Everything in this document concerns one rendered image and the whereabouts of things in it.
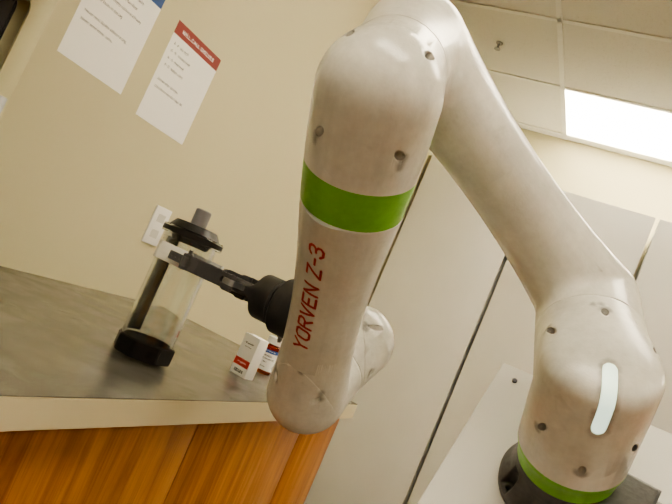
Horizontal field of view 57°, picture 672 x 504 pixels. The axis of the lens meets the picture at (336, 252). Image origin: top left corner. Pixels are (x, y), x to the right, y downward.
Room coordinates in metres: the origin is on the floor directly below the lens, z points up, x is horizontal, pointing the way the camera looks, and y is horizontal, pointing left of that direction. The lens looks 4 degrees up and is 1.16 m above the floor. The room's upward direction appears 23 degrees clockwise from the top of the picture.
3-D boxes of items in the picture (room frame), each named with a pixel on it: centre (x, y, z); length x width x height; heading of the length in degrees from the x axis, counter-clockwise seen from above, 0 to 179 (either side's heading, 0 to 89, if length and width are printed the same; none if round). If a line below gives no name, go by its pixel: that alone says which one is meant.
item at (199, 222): (1.09, 0.24, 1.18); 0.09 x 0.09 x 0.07
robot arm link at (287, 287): (0.99, 0.02, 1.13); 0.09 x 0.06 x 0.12; 155
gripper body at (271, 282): (1.02, 0.09, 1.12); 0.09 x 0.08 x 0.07; 65
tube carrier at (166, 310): (1.08, 0.24, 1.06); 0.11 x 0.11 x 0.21
